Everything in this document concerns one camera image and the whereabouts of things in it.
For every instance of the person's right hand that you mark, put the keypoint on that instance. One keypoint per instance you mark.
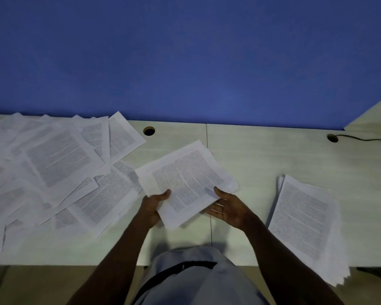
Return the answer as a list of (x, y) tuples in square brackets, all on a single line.
[(233, 212)]

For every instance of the person's left hand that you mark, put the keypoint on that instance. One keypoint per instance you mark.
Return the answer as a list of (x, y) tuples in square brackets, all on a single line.
[(149, 209)]

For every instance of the printed paper bundle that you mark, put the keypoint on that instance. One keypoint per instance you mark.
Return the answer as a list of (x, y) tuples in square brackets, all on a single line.
[(184, 174)]

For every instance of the neat stack of printed sheets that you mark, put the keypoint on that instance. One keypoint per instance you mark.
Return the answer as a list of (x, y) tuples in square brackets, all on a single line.
[(301, 219)]

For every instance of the spread of printed papers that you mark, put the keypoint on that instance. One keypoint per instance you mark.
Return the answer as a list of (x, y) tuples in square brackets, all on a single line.
[(57, 155)]

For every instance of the person's left forearm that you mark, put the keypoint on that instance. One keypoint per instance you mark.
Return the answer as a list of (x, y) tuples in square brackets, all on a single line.
[(114, 266)]

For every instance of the person's right forearm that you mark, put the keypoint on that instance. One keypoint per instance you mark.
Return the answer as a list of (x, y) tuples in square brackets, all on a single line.
[(289, 270)]

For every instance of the white shirt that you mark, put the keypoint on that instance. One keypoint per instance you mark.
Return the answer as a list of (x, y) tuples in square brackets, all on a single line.
[(216, 289)]

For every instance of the black office chair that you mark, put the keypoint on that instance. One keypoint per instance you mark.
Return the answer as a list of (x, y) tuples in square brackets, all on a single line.
[(377, 273)]

